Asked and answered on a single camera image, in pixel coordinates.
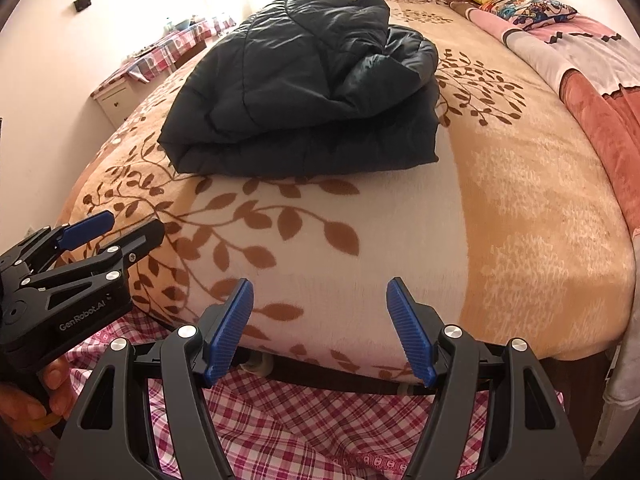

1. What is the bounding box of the beige leaf print blanket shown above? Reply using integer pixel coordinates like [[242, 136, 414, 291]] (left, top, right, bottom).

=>
[[52, 0, 637, 387]]

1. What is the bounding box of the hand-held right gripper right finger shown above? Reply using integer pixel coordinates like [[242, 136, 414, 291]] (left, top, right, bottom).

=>
[[386, 276, 586, 480]]

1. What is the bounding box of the person's left hand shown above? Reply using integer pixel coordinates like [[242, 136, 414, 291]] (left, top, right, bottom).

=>
[[0, 355, 82, 435]]

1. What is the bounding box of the pink plaid garment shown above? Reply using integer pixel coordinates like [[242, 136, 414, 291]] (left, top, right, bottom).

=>
[[15, 305, 507, 480]]

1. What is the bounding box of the pink and grey fleece blanket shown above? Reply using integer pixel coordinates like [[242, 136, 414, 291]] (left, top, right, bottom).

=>
[[440, 0, 640, 243]]

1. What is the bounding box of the dark blue quilted puffer jacket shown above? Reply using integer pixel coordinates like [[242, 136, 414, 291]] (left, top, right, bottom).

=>
[[157, 0, 442, 179]]

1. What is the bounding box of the plaid tablecloth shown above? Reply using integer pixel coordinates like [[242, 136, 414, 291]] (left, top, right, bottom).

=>
[[97, 14, 237, 92]]

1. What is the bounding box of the white nightstand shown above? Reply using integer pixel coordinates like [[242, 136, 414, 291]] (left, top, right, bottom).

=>
[[91, 77, 151, 130]]

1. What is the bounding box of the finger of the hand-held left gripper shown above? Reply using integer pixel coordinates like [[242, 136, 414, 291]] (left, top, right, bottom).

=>
[[0, 210, 117, 282], [22, 218, 167, 312]]

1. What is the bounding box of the colourful cartoon pillow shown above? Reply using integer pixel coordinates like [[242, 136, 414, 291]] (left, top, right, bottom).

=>
[[481, 0, 579, 29]]

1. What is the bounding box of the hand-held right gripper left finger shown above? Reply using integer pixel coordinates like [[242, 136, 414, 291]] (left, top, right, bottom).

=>
[[52, 277, 256, 480]]

